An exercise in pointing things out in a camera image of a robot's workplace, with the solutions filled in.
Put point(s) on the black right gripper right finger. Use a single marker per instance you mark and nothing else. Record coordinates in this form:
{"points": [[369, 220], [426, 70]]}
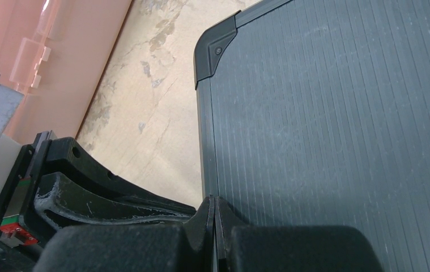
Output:
{"points": [[244, 247]]}

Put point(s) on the pink translucent plastic storage box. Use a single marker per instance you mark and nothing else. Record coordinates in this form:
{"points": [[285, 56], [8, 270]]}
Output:
{"points": [[54, 53]]}

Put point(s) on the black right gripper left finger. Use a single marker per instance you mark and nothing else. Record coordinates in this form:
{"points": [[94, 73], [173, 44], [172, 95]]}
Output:
{"points": [[146, 247]]}

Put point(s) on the black poker set case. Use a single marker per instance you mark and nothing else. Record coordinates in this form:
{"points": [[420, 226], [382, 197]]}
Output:
{"points": [[318, 113]]}

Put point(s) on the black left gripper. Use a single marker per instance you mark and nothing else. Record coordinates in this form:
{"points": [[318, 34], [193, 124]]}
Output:
{"points": [[55, 184]]}

